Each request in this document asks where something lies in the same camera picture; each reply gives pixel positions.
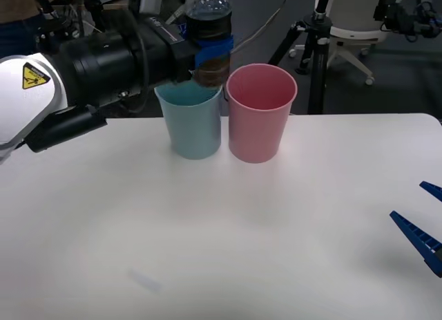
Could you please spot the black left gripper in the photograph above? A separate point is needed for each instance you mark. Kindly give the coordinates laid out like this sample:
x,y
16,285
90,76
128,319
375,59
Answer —
x,y
172,57

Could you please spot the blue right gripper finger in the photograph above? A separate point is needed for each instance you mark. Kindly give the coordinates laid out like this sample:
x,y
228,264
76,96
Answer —
x,y
434,190
418,240

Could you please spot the plastic bottle dark label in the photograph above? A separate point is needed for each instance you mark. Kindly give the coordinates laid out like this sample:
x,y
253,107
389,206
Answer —
x,y
207,26

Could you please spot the silver and black left arm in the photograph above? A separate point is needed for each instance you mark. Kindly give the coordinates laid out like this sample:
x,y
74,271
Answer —
x,y
31,102

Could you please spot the pale blue plastic bin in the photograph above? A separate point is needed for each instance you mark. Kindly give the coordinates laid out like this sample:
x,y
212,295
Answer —
x,y
193,130

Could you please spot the black stand pole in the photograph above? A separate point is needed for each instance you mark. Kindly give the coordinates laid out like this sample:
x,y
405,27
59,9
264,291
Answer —
x,y
93,5

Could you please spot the pink plastic bin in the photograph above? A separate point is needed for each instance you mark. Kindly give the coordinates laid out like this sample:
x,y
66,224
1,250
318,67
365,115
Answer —
x,y
257,133

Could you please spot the black tripod silver collars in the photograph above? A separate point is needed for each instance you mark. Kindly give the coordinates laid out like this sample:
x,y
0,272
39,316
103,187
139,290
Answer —
x,y
317,74

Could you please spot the white office chair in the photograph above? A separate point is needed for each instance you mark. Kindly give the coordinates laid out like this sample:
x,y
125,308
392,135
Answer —
x,y
355,33

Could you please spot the black tripod blue clips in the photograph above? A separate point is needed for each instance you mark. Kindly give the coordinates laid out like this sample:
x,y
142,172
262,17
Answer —
x,y
45,9

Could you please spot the person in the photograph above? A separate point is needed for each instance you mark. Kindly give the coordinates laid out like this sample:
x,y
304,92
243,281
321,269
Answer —
x,y
14,2

